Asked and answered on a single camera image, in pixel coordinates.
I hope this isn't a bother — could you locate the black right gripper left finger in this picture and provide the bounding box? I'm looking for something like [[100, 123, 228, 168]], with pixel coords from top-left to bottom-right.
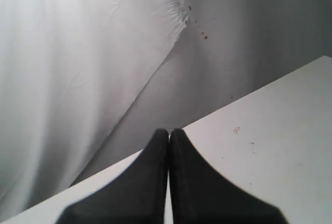
[[57, 129, 169, 223]]

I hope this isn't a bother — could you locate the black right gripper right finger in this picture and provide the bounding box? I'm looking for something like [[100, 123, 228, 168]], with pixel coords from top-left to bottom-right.
[[169, 129, 286, 223]]

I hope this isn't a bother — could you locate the white backdrop cloth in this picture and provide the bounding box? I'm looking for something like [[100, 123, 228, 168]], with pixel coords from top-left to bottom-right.
[[1, 0, 331, 221]]

